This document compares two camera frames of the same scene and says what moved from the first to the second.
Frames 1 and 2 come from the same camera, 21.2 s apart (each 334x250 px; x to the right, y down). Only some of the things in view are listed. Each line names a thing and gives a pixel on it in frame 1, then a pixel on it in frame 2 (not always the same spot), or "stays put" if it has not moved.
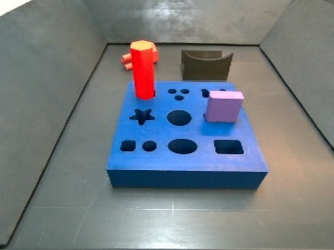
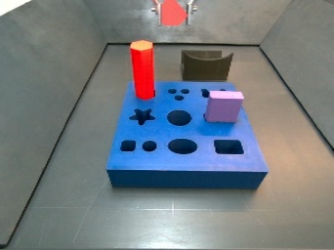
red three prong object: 127,59 → 174,13
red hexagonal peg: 142,59 stays put
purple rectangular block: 223,105 stays put
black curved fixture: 204,64 stays put
